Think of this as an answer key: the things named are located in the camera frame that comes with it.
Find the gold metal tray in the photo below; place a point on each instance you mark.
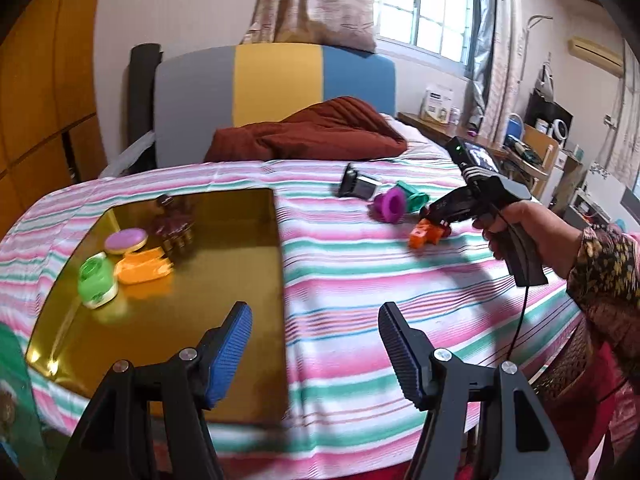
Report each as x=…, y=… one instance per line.
x=234, y=255

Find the dark red quilted blanket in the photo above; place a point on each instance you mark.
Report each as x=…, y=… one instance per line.
x=344, y=128

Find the green white round dispenser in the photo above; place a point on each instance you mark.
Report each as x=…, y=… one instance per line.
x=96, y=282

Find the orange building block piece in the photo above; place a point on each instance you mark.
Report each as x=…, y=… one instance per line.
x=427, y=233

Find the grey yellow blue headboard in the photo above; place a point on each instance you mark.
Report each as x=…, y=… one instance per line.
x=200, y=92

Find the floral sleeve forearm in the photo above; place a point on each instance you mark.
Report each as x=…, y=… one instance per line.
x=604, y=283

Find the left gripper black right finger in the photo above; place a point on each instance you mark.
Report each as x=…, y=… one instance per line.
x=410, y=353

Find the white air conditioner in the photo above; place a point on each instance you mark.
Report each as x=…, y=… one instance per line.
x=596, y=55

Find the green flanged spool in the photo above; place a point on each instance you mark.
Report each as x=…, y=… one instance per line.
x=415, y=199

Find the black rolled mat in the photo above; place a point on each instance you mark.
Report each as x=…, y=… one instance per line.
x=143, y=62

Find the person's right hand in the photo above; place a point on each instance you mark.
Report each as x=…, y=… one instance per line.
x=557, y=242

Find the black lid clear jar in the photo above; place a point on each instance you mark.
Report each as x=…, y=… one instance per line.
x=356, y=184

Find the white tissue box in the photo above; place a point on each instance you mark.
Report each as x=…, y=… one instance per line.
x=436, y=104

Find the beige patterned curtain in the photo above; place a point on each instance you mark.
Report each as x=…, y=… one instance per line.
x=337, y=23

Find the wooden bedside table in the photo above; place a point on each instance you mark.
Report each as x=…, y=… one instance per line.
x=441, y=134

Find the purple perforated funnel cup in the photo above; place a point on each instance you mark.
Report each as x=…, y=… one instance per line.
x=391, y=205

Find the striped pink green bedsheet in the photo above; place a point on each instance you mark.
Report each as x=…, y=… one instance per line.
x=346, y=412

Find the purple oval soap box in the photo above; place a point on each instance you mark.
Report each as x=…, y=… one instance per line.
x=125, y=241

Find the dark brown grape ornament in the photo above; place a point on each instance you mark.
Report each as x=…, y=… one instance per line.
x=173, y=226

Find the pink pillow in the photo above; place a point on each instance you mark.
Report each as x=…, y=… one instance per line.
x=418, y=146

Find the green glass side table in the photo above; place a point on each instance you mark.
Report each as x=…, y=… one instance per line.
x=30, y=448

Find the orange pig shaped piece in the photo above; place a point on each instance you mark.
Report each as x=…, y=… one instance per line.
x=142, y=267

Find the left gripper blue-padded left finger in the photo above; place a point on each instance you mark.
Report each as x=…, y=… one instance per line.
x=221, y=351

